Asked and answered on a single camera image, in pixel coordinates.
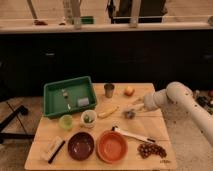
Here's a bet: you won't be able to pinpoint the small grey towel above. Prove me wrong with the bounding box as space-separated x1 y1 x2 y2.
124 110 135 119

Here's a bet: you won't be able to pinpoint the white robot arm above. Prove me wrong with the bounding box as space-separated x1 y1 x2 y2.
124 82 213 147

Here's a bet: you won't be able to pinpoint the orange fruit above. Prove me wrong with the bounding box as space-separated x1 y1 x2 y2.
124 86 135 96

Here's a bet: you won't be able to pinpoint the yellow banana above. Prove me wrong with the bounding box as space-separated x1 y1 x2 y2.
98 106 119 119

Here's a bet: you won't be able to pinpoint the metal cup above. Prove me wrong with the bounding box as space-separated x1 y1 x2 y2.
104 83 115 98

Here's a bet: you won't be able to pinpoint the bunch of brown grapes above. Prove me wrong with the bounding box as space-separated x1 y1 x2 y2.
137 143 167 159

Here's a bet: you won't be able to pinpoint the orange bowl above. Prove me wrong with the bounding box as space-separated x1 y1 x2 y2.
96 131 128 164

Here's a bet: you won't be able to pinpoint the white cup with green item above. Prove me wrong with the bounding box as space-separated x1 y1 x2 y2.
81 110 97 128

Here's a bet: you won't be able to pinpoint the grey block in tray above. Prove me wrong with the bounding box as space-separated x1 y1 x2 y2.
77 98 89 107

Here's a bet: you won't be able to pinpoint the dark purple bowl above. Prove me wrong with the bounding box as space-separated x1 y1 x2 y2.
68 132 95 161

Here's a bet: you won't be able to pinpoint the light green cup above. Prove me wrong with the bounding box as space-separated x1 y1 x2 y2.
59 115 72 130

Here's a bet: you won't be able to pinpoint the small items in tray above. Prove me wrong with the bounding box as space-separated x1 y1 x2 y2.
62 89 71 110

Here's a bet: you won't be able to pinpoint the green plastic tray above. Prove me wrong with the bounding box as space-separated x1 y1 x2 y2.
43 76 97 119

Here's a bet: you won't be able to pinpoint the black chair base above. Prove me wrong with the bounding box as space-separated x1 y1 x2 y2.
0 105 34 144

